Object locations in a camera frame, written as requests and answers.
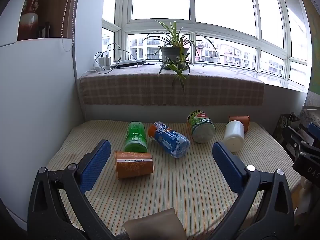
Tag striped table cloth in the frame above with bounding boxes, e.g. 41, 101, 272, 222
46, 119, 302, 240

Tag plain orange cup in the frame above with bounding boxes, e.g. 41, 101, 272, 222
229, 115, 250, 133

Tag white cabinet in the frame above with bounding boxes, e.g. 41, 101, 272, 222
0, 0, 87, 228

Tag green can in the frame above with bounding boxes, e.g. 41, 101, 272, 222
187, 110, 216, 144

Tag plaid sill cloth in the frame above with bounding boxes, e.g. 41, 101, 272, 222
78, 63, 265, 106

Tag dark picture frame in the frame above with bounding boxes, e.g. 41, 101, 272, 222
38, 21, 52, 39

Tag green plastic bottle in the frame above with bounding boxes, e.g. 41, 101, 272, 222
124, 121, 148, 153

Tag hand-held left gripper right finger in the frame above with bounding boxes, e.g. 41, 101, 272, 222
200, 141, 296, 240

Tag white plastic cup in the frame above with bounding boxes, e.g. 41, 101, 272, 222
223, 120, 245, 153

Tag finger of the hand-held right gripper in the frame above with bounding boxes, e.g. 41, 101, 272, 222
282, 125, 310, 161
307, 122, 320, 146

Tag white bead cord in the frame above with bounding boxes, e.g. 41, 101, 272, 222
61, 0, 76, 47

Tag round flat black disc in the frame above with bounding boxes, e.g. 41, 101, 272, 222
110, 58, 147, 69

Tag white chargers with cables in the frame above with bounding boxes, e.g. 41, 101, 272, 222
94, 43, 141, 75

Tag blue bottle with orange cap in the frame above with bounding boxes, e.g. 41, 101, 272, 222
148, 121, 191, 159

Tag brown ceramic vase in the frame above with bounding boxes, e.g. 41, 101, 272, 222
19, 0, 43, 41

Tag potted spider plant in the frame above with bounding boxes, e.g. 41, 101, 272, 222
143, 20, 218, 93

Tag white charger plug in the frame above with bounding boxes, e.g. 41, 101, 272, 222
98, 54, 111, 71

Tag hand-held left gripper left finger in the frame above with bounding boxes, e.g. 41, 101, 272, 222
27, 139, 118, 240

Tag brown cardboard piece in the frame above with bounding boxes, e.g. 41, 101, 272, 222
123, 207, 187, 240

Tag orange patterned paper cup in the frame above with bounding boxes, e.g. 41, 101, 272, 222
115, 150, 154, 180

